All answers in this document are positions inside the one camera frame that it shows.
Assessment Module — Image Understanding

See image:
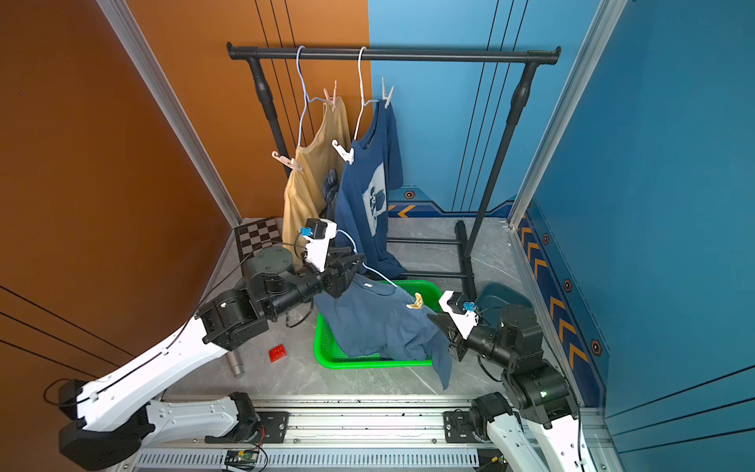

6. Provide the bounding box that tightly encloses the yellow clothespin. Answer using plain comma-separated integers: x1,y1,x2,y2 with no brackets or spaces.
407,292,425,310

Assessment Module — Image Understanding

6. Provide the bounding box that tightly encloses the slate blue t-shirt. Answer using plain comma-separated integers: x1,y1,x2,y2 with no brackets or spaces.
314,275,453,389

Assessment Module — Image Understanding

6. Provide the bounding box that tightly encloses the light blue wire hanger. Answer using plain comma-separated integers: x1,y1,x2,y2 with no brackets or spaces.
336,229,398,287

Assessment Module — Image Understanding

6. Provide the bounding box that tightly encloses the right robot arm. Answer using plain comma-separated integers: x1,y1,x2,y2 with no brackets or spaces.
429,304,597,471

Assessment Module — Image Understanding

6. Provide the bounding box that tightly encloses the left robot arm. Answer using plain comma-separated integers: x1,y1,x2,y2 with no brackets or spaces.
57,245,364,471

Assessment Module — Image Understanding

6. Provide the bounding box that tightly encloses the teal plastic bin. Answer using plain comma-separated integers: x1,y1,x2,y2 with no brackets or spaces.
475,282,533,326

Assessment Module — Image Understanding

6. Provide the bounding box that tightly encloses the green plastic basket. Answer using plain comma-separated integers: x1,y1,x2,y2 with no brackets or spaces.
313,279,442,370

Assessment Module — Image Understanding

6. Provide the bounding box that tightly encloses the tan yellow t-shirt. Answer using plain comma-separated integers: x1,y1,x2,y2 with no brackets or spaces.
281,98,351,267

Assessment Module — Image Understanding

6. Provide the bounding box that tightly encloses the red toy block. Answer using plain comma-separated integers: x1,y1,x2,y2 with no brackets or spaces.
269,344,287,363

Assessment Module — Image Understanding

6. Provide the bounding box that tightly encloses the navy printed t-shirt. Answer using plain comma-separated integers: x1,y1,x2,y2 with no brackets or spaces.
335,102,405,279

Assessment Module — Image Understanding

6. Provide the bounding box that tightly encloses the checkered chess board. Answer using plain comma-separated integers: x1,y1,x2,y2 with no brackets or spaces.
233,218,282,260

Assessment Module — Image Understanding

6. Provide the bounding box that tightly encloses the white clothespin front navy shirt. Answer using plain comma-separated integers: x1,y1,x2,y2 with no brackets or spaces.
331,140,355,164

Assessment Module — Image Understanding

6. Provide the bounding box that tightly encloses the white clothespin navy shirt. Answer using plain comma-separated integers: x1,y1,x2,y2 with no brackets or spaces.
331,140,355,164
381,77,395,109

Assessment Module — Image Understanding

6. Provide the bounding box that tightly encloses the pink clothespin front tan shirt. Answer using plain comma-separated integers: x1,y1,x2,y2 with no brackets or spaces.
271,151,303,172

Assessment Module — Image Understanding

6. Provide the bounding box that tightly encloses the pink clothespin tan shirt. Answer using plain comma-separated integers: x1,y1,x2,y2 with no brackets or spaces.
324,82,337,111
271,151,303,172

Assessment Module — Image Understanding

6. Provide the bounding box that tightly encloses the silver metal cylinder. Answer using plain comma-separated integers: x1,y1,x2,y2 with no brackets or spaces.
226,351,245,378

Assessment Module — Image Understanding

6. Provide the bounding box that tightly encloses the pink clothespin rear tan shirt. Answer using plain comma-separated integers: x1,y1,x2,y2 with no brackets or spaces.
324,82,337,111

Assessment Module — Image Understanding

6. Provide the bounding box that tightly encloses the white clothespin rear navy shirt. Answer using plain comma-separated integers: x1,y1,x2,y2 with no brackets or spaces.
381,77,395,109

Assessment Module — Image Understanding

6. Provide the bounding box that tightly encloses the green circuit board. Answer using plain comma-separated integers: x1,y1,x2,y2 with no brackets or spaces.
223,448,263,471

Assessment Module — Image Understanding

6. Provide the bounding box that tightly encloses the black clothes rack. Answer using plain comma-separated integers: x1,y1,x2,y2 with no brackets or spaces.
226,42,562,302

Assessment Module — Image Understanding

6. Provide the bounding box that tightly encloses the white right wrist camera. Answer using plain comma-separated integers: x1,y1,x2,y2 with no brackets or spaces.
438,290,480,340

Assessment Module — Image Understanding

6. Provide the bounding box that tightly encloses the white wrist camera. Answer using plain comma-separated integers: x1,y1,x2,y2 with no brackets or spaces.
300,218,337,273
438,290,480,340

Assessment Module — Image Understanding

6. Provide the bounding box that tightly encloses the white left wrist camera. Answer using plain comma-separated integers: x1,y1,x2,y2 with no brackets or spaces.
300,218,337,273

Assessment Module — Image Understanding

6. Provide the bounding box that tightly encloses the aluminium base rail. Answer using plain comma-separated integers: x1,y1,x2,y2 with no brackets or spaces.
105,393,621,472

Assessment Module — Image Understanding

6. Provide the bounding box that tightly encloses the white wire hanger navy shirt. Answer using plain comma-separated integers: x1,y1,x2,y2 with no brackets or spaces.
352,46,375,142

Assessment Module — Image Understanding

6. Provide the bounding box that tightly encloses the white wire hanger tan shirt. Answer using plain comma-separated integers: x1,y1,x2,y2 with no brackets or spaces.
295,45,324,147

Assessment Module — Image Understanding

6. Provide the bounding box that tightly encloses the aluminium corner post left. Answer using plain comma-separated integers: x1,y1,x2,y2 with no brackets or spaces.
96,0,243,227

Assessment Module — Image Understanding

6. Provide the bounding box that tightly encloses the aluminium corner post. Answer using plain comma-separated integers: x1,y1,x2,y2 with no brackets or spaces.
96,0,243,227
507,0,628,231

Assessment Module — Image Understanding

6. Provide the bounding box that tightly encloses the aluminium corner post right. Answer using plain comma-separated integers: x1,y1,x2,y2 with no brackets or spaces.
507,0,628,231

